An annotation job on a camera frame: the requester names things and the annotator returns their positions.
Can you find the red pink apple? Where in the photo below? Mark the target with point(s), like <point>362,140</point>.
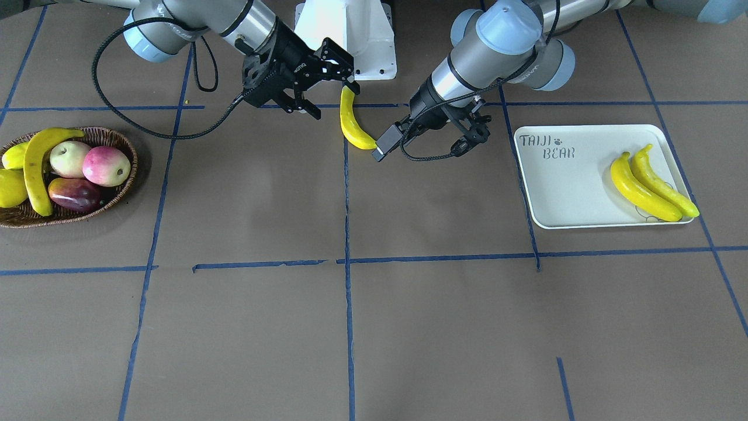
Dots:
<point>106,166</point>

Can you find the pale green apple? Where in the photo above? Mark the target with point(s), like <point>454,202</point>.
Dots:
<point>68,157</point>

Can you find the yellow lemon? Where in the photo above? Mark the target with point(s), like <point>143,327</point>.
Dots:
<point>14,158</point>

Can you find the yellow banana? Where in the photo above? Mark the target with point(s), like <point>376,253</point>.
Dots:
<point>642,170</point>
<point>636,193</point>
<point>349,125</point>
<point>33,166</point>

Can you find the white bear print tray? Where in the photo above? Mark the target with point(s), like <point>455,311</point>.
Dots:
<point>566,173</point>

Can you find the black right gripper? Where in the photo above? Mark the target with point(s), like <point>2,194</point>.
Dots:
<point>290,59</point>

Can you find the yellow mango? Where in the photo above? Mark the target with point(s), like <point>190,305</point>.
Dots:
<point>13,188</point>

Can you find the brown woven basket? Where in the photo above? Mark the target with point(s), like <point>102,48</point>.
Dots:
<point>23,216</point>

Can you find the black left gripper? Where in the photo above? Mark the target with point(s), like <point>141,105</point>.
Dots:
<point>431,111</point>

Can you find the dark red apple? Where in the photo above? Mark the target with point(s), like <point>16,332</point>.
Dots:
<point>78,195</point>

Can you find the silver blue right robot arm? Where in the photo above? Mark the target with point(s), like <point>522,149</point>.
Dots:
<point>158,30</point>

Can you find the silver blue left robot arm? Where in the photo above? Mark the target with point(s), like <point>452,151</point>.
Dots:
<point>511,42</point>

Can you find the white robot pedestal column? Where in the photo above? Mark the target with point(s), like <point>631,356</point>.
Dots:
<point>363,28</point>

